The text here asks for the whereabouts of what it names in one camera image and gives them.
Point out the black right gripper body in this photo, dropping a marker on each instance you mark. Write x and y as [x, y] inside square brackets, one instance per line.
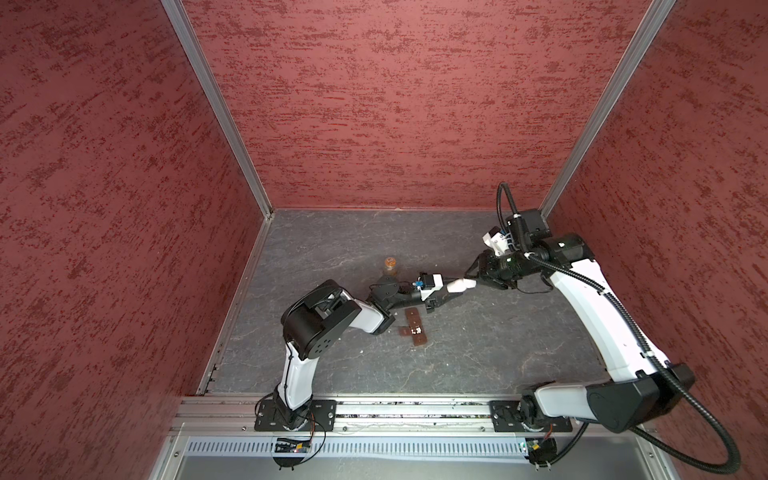
[504, 269]

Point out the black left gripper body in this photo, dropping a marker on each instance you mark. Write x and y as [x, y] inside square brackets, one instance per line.
[428, 305]

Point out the small white pill bottle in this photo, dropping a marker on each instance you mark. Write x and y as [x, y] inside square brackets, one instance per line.
[460, 285]

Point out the red weekly pill organizer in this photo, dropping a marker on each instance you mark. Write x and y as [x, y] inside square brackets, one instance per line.
[414, 327]

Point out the clear pill bottle gold lid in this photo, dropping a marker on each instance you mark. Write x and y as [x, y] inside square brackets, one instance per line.
[390, 266]

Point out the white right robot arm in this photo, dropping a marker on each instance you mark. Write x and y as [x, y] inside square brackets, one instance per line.
[637, 390]

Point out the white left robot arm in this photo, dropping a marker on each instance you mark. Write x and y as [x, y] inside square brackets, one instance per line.
[313, 323]

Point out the white slotted cable duct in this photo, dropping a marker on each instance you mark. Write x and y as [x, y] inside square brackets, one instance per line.
[418, 448]

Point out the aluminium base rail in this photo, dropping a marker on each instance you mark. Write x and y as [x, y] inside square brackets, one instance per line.
[360, 415]

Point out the aluminium corner post right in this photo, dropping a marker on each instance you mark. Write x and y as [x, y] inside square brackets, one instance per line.
[640, 42]

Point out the aluminium corner post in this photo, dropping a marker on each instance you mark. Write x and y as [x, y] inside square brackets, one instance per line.
[640, 42]
[190, 43]

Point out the aluminium corner post left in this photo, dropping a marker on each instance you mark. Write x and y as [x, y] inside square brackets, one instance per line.
[190, 43]

